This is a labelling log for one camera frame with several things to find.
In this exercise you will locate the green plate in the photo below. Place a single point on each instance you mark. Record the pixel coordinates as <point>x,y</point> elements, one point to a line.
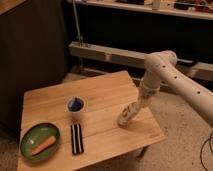
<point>34,137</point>

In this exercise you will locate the metal pole stand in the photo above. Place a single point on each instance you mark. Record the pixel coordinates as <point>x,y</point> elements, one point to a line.
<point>79,37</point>

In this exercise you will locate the black white striped block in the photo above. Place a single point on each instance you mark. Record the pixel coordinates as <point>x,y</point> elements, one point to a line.
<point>76,139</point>

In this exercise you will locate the wooden table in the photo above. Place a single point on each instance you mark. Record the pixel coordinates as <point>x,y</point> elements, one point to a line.
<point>105,97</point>

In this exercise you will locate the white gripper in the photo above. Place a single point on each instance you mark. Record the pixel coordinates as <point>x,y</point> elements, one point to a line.
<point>144,98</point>

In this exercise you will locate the clear plastic bottle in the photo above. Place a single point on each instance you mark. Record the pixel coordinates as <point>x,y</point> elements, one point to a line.
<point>128,113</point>

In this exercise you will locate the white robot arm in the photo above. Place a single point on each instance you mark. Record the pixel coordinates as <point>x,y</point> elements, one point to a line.
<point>160,66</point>

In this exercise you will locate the orange carrot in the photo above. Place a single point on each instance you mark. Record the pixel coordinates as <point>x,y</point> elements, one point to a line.
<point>45,144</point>

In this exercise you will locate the black handle on shelf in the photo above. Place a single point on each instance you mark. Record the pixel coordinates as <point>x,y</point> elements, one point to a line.
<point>187,63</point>

